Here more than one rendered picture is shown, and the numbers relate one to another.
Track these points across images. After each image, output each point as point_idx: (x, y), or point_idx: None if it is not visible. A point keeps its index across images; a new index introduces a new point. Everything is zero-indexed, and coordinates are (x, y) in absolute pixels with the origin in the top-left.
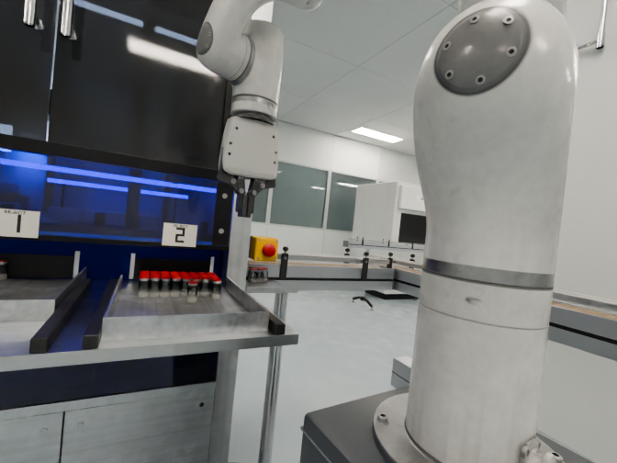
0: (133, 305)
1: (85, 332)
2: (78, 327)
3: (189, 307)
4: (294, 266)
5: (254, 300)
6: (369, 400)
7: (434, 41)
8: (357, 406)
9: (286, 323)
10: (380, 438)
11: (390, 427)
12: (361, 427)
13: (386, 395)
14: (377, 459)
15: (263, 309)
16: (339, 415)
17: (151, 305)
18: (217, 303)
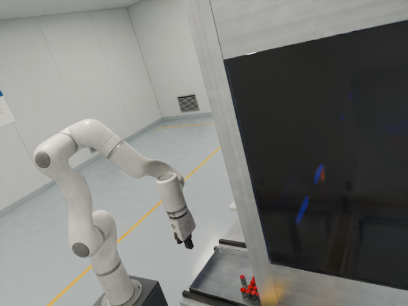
0: (250, 264)
1: (217, 246)
2: (234, 249)
3: (235, 280)
4: None
5: (204, 291)
6: (144, 295)
7: (108, 212)
8: (147, 291)
9: (190, 305)
10: (139, 282)
11: (137, 286)
12: (144, 286)
13: (141, 301)
14: (139, 281)
15: (193, 288)
16: (150, 285)
17: (246, 269)
18: (234, 294)
